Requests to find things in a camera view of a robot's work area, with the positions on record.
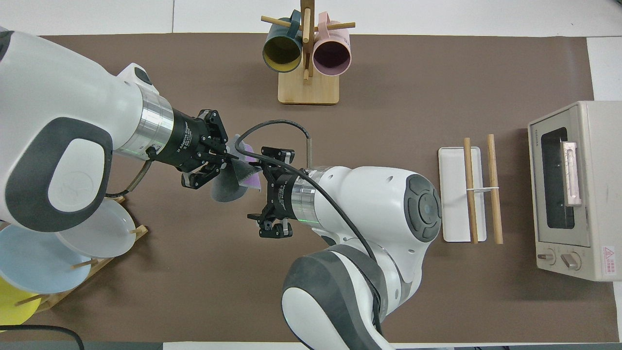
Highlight light blue plate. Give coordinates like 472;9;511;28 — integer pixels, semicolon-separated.
0;223;91;294

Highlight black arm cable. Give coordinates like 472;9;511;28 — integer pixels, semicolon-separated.
104;146;156;199
235;119;384;336

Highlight wooden mug tree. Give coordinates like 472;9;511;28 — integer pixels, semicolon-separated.
261;0;356;105

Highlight purple and grey towel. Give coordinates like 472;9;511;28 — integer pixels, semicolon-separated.
211;134;263;204

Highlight grey plate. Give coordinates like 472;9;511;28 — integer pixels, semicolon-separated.
55;196;137;259

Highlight wooden plate rack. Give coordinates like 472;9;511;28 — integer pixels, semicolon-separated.
15;194;149;313

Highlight pink mug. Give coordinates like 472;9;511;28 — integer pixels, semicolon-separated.
312;12;352;77

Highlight beige toaster oven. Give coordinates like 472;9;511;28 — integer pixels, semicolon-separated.
528;101;622;282

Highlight yellow plate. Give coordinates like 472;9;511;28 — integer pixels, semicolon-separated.
0;276;42;333

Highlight dark teal mug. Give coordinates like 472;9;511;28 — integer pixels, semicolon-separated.
262;10;303;73

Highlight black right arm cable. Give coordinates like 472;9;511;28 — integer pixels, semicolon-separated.
235;119;384;336

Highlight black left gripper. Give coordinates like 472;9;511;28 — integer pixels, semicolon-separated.
155;109;229;190

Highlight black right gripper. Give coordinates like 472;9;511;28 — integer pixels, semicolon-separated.
247;147;296;239

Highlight white towel rack wooden bars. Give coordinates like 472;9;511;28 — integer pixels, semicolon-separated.
438;134;504;245

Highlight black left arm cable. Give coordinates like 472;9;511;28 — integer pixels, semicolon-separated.
104;146;156;199

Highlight brown table mat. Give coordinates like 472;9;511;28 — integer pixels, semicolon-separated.
0;33;620;343

